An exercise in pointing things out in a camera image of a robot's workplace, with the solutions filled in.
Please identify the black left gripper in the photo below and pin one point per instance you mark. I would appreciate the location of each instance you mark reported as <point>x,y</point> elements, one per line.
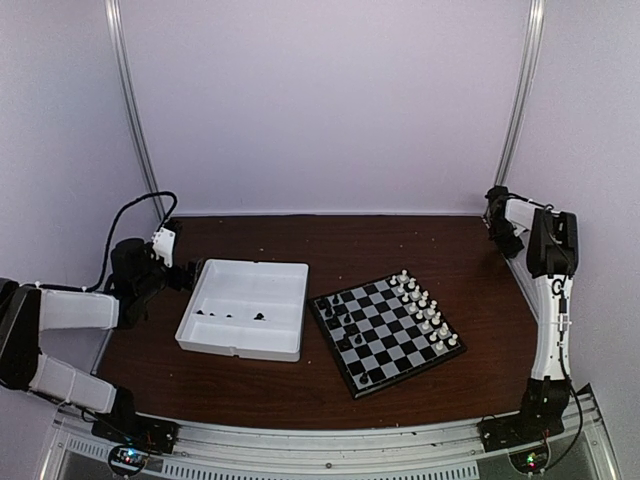
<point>177,283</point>

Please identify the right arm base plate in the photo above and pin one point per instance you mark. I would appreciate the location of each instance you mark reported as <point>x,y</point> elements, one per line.
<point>515,430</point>

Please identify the right circuit board with LEDs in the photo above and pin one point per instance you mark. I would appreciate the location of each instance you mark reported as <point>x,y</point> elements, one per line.
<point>530,461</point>

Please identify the black pieces pile in tray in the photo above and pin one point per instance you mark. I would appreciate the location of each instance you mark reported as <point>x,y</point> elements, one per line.
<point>257,317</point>

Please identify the black and grey chessboard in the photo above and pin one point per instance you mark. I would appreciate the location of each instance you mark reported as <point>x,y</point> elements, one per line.
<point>394,346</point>

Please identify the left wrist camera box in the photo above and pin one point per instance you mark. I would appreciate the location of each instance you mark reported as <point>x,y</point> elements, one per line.
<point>163,242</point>

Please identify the circuit board with leds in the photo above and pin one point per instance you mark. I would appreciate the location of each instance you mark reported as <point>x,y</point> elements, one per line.
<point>530,461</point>
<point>126,460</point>

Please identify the left aluminium frame post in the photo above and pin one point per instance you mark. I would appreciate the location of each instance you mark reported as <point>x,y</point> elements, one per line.
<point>117,35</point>

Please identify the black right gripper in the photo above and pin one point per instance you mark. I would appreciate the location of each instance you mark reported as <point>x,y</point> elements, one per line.
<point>510,249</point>

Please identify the black king piece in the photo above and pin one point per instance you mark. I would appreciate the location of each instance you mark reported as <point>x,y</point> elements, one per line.
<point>344,344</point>

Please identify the aluminium frame post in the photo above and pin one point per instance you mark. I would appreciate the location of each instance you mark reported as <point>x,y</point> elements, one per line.
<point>117,35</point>
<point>528,66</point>

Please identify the left circuit board with LEDs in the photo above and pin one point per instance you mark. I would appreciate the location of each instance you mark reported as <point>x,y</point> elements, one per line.
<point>126,460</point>

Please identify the front aluminium rail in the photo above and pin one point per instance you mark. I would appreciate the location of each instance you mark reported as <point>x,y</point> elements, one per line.
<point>452,450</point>

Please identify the white compartment tray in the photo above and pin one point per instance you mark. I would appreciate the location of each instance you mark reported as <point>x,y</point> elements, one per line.
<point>246,309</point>

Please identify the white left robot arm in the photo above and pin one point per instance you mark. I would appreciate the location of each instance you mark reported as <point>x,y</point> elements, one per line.
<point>50,335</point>

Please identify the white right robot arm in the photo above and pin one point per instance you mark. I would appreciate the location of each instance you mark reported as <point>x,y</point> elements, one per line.
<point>549,240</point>

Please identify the right aluminium frame post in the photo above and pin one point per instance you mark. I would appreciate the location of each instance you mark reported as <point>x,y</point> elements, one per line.
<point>528,66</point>

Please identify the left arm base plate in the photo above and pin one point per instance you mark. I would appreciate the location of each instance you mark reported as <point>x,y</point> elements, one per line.
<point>148,434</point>

